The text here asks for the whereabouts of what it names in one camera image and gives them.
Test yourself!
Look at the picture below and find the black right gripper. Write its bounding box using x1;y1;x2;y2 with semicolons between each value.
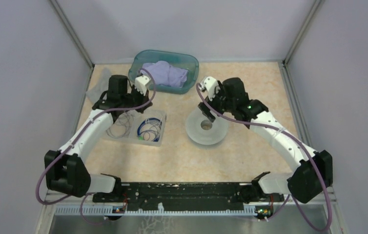
199;82;236;122

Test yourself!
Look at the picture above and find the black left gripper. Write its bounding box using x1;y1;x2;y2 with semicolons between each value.
121;84;153;114

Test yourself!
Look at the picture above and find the white perforated cable spool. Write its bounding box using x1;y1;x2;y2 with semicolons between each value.
185;109;228;146

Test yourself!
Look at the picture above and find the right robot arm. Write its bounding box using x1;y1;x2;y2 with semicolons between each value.
196;77;333;204

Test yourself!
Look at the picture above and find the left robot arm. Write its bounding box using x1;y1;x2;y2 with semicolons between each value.
41;74;155;202

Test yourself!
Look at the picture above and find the clear plastic divided tray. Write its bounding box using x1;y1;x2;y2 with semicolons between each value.
102;108;167;147

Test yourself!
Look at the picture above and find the lavender cloth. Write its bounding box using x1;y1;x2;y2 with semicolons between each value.
142;60;188;88

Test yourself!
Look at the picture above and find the clear plastic bag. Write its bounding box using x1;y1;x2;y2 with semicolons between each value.
85;68;112;103

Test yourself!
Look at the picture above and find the teal plastic basin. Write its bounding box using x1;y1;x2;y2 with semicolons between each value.
128;50;199;95

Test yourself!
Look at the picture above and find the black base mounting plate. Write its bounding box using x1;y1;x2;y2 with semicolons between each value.
92;182;285;212

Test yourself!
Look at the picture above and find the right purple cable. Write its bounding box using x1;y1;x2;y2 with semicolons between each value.
196;83;333;232

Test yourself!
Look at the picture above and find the purple cable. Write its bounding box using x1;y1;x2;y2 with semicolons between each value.
196;83;333;232
35;68;157;226

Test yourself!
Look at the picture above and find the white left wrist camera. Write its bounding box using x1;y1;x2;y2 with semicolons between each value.
134;75;151;96

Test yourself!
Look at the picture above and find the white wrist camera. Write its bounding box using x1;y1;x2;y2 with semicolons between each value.
200;76;220;100
134;75;151;96

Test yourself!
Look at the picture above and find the blue cable coil green connector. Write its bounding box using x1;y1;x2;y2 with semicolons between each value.
137;117;163;142

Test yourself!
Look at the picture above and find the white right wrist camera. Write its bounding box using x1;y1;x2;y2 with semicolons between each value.
200;76;220;100

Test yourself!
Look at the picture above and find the blue thin wire coil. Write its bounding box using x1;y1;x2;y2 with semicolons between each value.
105;111;136;139

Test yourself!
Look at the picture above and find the white slotted cable duct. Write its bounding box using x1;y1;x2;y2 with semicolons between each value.
55;204;257;216

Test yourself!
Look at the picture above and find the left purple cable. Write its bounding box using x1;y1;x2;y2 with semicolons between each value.
35;68;157;226

